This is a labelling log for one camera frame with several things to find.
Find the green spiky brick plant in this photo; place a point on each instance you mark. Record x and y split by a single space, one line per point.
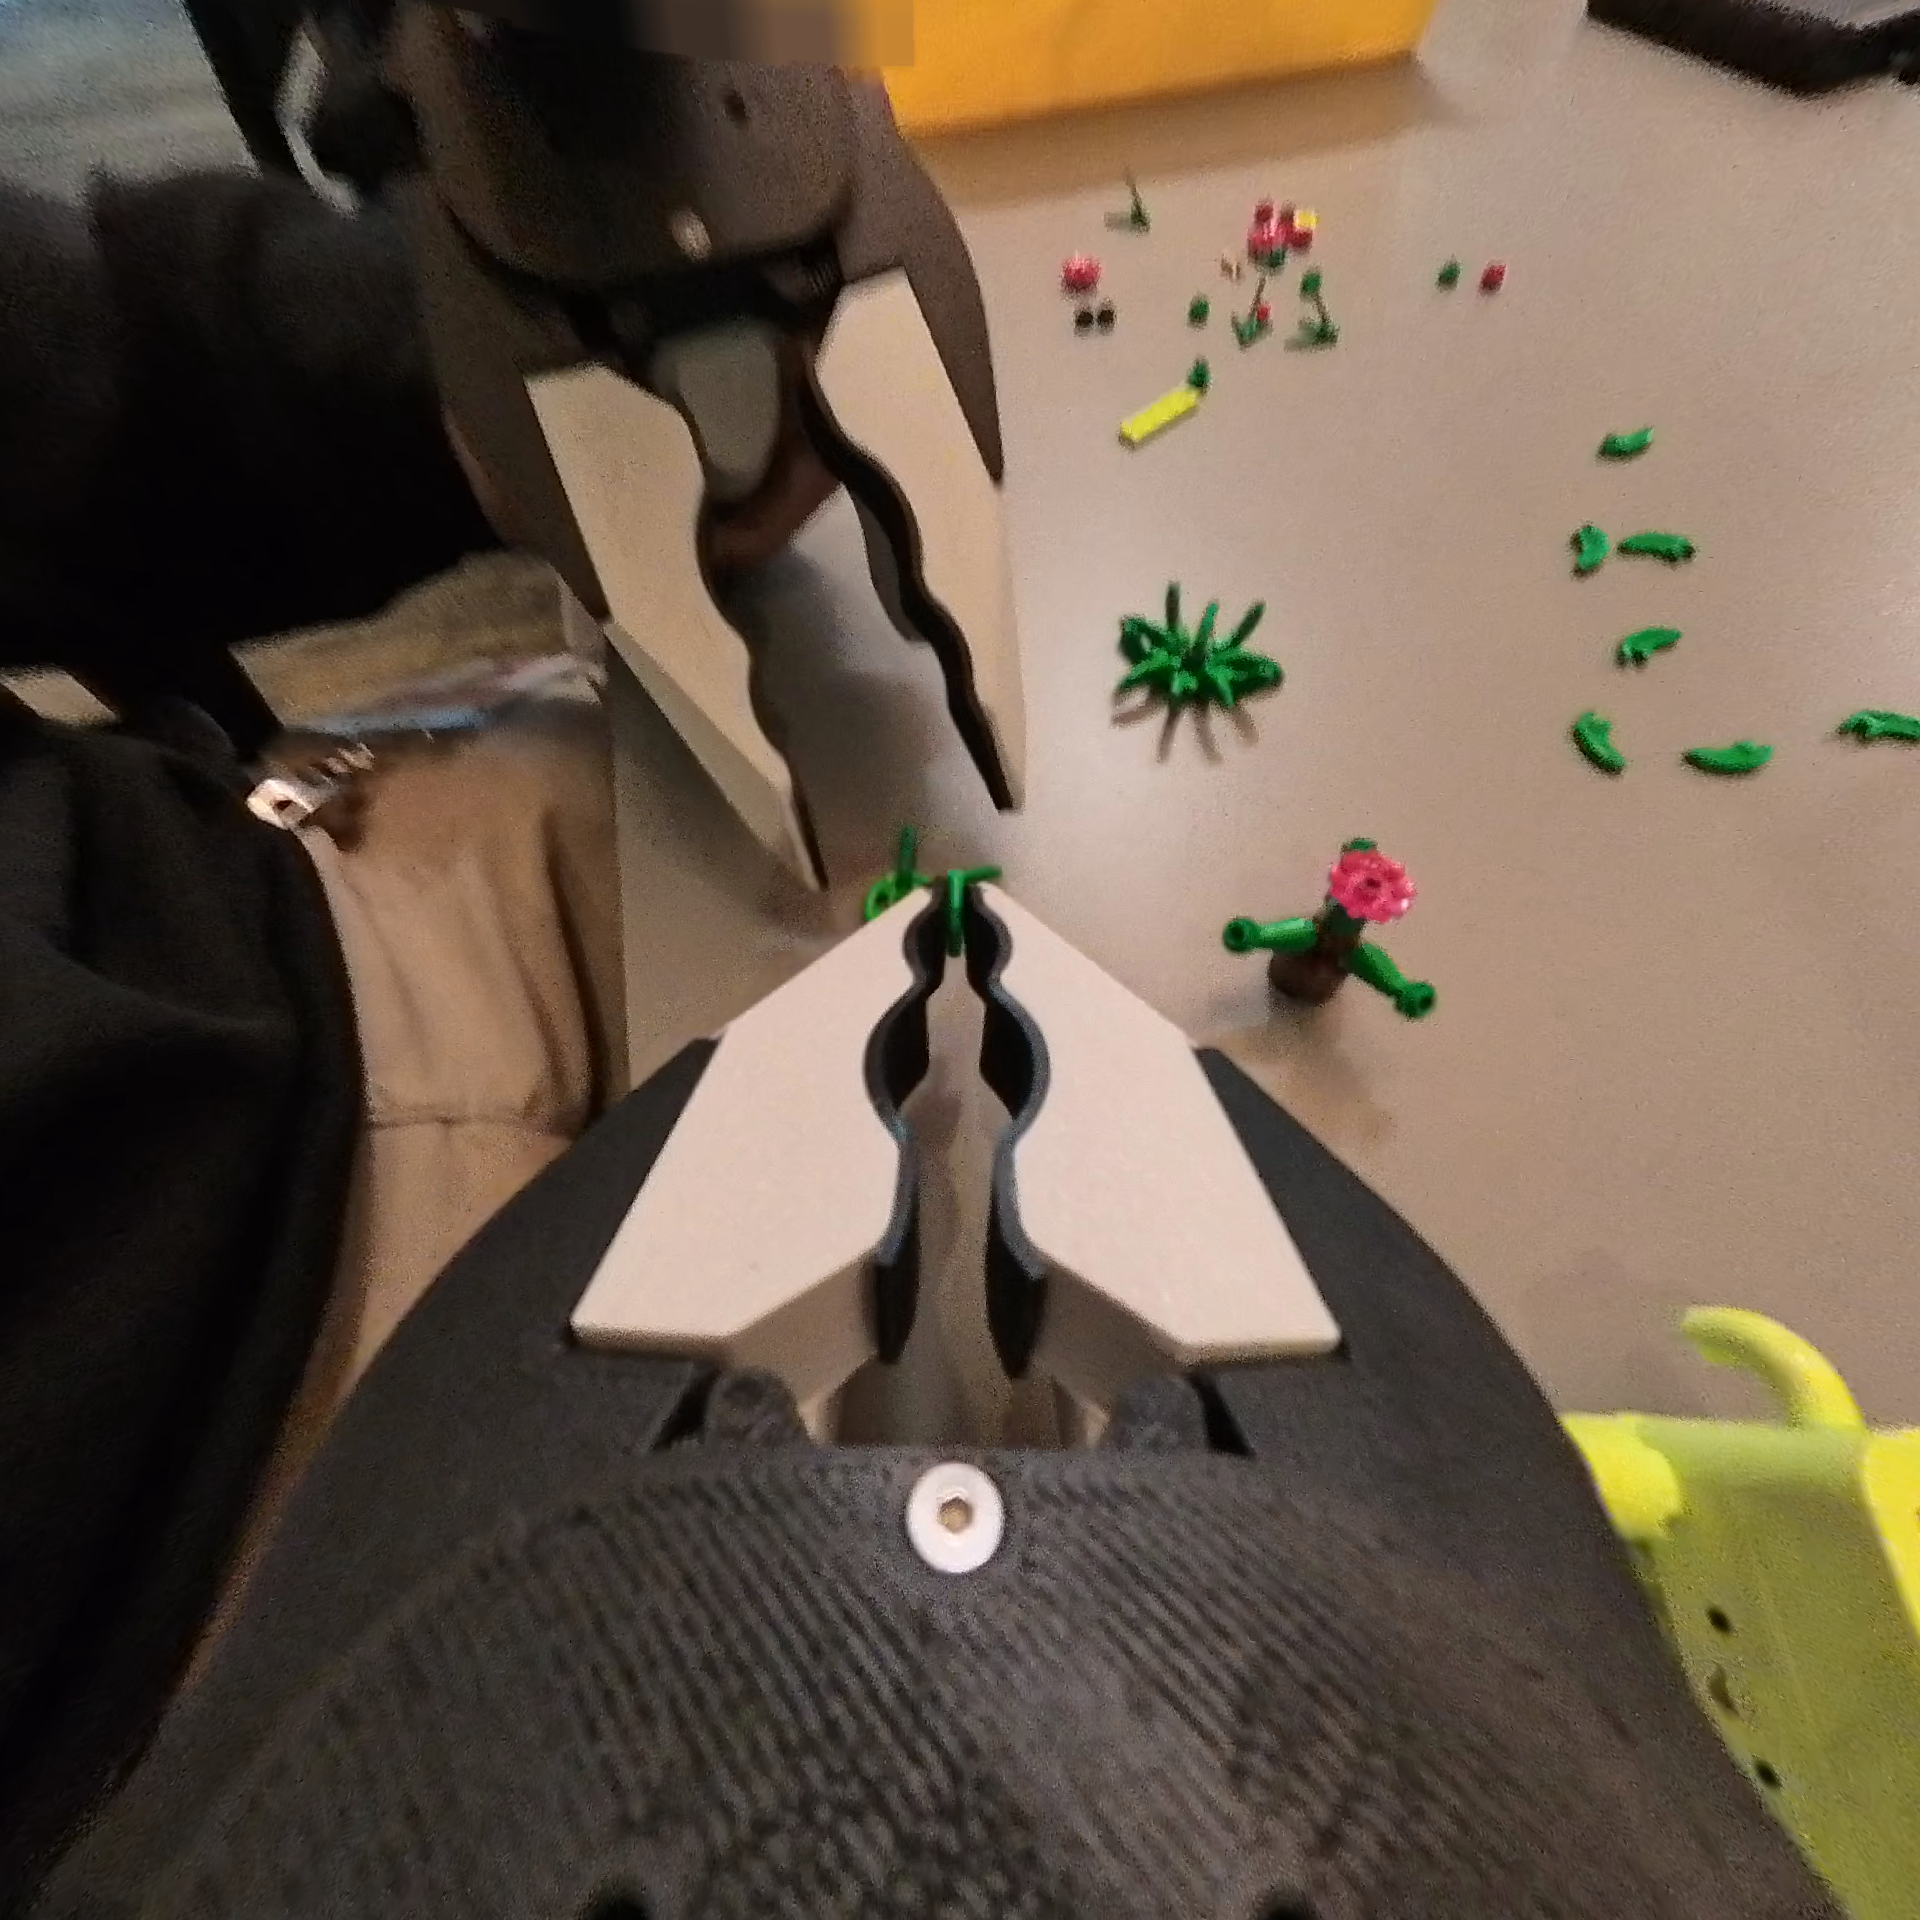
1195 669

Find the black flat power brick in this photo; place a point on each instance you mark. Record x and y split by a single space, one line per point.
1769 38

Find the green brick stem piece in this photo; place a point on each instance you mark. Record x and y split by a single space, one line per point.
1252 316
1136 203
1318 327

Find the lime green brick planter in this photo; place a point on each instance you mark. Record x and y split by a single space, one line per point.
1787 1589

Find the cluster of green leaf pieces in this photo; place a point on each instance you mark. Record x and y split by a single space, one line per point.
1729 758

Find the person's left hand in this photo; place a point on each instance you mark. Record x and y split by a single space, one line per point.
765 518

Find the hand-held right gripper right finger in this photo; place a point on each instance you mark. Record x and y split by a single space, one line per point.
1172 1201

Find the person's beige trousers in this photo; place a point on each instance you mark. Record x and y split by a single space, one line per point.
481 931

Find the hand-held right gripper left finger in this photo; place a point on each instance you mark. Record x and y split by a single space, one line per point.
734 1201

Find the lime green flat brick plate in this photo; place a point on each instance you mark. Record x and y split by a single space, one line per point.
1159 418

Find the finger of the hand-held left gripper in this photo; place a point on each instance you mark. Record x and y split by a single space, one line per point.
944 511
646 541

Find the person's left forearm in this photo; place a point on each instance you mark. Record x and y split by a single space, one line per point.
196 421

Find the small red brick cluster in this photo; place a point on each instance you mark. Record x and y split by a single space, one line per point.
1276 235

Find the brick cactus with pink flower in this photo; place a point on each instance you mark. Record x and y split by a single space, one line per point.
1307 967

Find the pink brick flower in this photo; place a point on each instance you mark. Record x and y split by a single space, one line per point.
1083 274

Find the person's black jacket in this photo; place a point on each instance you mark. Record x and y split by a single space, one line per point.
136 1201

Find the yellow storage bin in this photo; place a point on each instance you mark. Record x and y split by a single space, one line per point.
1141 61

